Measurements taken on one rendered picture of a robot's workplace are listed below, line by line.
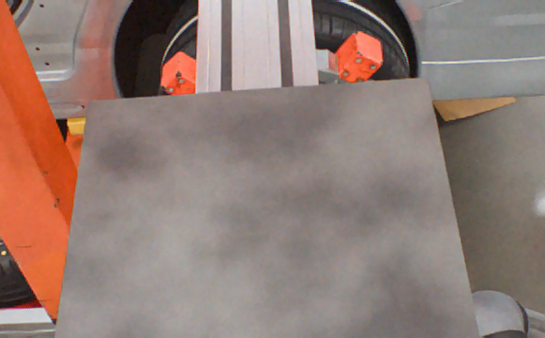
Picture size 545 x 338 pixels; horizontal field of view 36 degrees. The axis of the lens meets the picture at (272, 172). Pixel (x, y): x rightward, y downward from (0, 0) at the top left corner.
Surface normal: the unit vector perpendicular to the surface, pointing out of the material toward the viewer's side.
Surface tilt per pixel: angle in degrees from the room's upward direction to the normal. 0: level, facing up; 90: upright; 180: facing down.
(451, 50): 90
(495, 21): 90
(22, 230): 90
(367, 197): 0
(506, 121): 0
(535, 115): 0
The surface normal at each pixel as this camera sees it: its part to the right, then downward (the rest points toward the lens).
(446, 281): -0.07, -0.61
